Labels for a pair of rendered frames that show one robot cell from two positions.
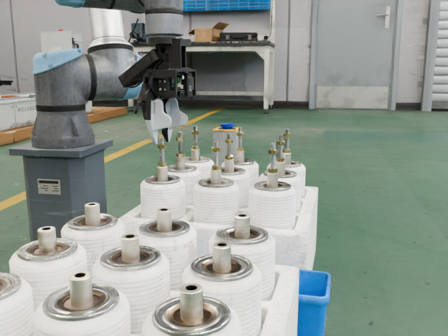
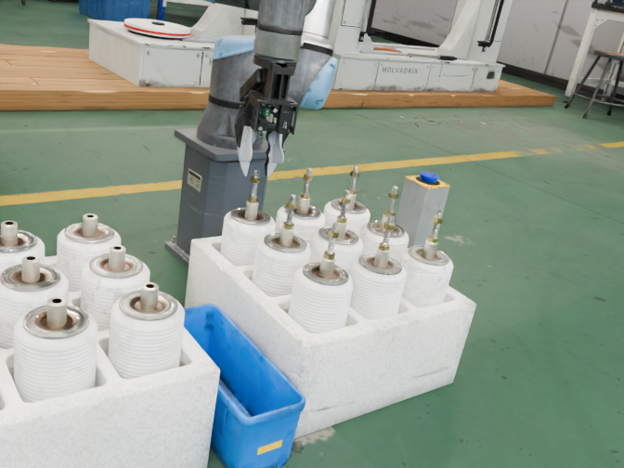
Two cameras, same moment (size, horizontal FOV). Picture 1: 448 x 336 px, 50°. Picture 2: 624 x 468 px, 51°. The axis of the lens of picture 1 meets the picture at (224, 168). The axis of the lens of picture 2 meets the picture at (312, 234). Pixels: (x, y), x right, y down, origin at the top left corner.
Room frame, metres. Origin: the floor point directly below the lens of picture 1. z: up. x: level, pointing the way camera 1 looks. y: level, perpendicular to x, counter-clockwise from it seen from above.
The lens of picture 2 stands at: (0.17, -0.62, 0.71)
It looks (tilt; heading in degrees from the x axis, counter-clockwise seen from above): 23 degrees down; 36
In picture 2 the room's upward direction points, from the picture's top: 10 degrees clockwise
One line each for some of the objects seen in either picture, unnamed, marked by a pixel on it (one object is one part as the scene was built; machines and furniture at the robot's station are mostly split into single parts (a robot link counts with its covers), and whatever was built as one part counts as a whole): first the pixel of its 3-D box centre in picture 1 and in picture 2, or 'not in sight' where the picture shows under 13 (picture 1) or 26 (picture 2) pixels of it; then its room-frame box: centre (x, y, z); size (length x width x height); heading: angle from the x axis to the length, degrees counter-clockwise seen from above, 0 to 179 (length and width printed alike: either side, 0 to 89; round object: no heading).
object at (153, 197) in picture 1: (163, 221); (244, 260); (1.00, 0.13, 0.16); 0.10 x 0.10 x 0.18
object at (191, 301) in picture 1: (191, 303); not in sight; (0.43, 0.03, 0.26); 0.02 x 0.02 x 0.03
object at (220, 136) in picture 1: (227, 181); (410, 247); (1.39, -0.01, 0.16); 0.07 x 0.07 x 0.31; 76
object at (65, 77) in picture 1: (62, 76); (241, 66); (1.20, 0.40, 0.47); 0.13 x 0.12 x 0.14; 122
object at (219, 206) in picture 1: (216, 225); (278, 289); (0.97, 0.02, 0.16); 0.10 x 0.10 x 0.18
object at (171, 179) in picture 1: (163, 180); (250, 216); (1.00, 0.13, 0.25); 0.08 x 0.08 x 0.01
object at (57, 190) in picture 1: (67, 201); (222, 201); (1.19, 0.40, 0.15); 0.19 x 0.19 x 0.30; 80
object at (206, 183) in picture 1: (216, 183); (285, 243); (0.97, 0.02, 0.25); 0.08 x 0.08 x 0.01
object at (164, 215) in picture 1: (164, 220); (117, 258); (0.68, 0.09, 0.26); 0.02 x 0.02 x 0.03
